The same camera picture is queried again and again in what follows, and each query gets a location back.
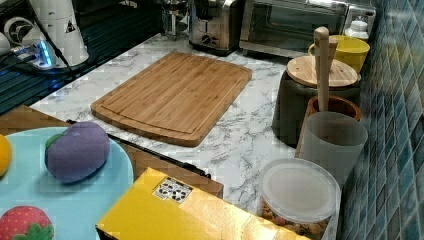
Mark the purple plush eggplant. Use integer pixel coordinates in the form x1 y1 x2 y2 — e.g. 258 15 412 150
45 122 110 184

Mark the glass jar of cereal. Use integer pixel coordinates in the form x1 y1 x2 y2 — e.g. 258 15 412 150
257 158 341 240

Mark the plush strawberry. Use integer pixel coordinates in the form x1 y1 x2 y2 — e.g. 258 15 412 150
0 206 54 240

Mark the dark canister with wooden lid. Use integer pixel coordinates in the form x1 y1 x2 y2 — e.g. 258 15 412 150
272 56 360 147

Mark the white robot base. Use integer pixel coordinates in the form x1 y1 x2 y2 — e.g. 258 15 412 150
1 0 89 70

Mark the yellow ceramic mug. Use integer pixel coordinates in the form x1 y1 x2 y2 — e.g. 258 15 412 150
308 34 370 73

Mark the yellow cereal box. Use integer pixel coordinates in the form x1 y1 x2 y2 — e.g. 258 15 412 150
96 168 309 240

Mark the stainless steel toaster oven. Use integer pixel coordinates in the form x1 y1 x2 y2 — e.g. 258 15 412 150
239 0 377 58

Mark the small white lidded jar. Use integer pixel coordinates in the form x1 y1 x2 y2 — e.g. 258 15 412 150
344 20 369 41

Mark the bamboo cutting board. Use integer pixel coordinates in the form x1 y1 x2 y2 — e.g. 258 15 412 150
91 52 252 147

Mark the wooden utensil holder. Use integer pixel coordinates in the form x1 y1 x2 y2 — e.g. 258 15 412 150
295 95 362 158

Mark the yellow plush lemon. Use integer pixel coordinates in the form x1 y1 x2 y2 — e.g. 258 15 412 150
0 135 12 176

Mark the light blue plate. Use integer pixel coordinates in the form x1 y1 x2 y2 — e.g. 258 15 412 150
0 127 133 240

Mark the frosted plastic cup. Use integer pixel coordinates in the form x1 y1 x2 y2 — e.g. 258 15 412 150
299 111 368 187

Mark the wooden spoon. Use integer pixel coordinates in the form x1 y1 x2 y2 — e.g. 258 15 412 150
314 26 338 111

